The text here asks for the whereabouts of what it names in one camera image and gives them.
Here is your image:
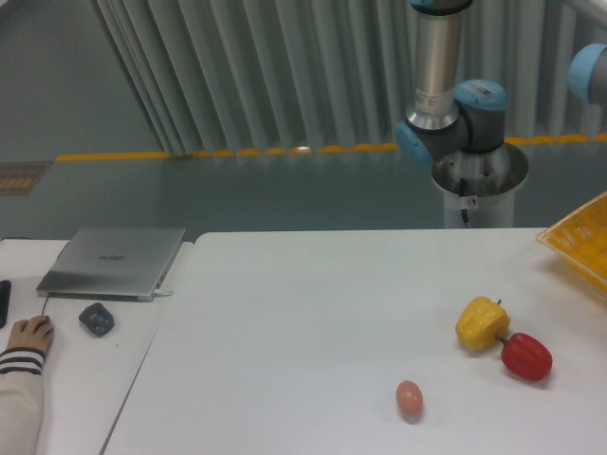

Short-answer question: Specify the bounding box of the person's hand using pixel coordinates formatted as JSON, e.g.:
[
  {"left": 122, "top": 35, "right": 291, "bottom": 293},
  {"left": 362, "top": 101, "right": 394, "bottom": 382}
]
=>
[{"left": 7, "top": 315, "right": 54, "bottom": 355}]

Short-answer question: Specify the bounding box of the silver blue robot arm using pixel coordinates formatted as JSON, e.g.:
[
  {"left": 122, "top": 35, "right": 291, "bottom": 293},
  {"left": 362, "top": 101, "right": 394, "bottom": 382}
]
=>
[{"left": 395, "top": 1, "right": 606, "bottom": 166}]

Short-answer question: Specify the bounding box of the cream sleeve forearm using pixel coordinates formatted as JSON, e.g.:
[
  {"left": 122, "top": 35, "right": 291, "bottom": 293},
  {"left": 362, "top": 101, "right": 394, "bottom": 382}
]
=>
[{"left": 1, "top": 348, "right": 46, "bottom": 454}]

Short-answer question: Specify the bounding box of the yellow plastic basket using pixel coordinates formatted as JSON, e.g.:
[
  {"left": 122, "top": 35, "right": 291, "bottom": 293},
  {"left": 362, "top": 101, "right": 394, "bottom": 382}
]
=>
[{"left": 536, "top": 191, "right": 606, "bottom": 296}]

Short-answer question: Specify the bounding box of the black phone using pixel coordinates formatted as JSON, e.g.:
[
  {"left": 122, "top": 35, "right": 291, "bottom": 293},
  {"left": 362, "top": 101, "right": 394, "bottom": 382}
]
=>
[{"left": 0, "top": 280, "right": 11, "bottom": 328}]

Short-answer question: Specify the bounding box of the small dark grey device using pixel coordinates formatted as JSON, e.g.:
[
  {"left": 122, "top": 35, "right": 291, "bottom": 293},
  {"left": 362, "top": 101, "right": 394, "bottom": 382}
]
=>
[{"left": 79, "top": 302, "right": 115, "bottom": 337}]

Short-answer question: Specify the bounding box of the silver closed laptop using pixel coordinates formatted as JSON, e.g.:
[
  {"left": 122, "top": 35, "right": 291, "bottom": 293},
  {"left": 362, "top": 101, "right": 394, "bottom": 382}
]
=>
[{"left": 37, "top": 227, "right": 186, "bottom": 301}]

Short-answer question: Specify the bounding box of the white folding curtain screen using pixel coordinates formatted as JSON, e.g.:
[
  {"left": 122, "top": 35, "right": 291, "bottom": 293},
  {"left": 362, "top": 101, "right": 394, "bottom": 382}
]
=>
[{"left": 94, "top": 1, "right": 606, "bottom": 155}]

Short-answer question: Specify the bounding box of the brown egg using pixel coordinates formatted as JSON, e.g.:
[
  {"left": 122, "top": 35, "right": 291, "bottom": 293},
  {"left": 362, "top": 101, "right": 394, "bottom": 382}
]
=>
[{"left": 395, "top": 380, "right": 423, "bottom": 417}]

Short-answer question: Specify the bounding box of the yellow bell pepper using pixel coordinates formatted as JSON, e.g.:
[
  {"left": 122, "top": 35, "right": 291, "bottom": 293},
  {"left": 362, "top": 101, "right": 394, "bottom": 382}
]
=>
[{"left": 455, "top": 296, "right": 510, "bottom": 353}]

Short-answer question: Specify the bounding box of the red bell pepper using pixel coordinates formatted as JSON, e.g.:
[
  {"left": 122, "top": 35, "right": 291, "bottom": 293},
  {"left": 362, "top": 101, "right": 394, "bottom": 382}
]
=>
[{"left": 496, "top": 333, "right": 553, "bottom": 382}]

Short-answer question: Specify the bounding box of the mouse cable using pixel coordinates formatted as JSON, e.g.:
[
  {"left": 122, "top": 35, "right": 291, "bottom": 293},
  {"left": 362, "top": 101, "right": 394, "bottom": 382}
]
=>
[{"left": 37, "top": 239, "right": 71, "bottom": 319}]

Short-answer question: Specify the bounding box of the black pedestal cable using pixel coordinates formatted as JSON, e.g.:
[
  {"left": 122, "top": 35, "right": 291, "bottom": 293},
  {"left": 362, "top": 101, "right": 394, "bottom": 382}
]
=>
[{"left": 457, "top": 177, "right": 471, "bottom": 229}]

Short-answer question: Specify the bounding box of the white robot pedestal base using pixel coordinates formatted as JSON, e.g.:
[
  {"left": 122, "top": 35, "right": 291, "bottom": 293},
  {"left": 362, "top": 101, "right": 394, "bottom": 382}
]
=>
[{"left": 432, "top": 143, "right": 529, "bottom": 228}]

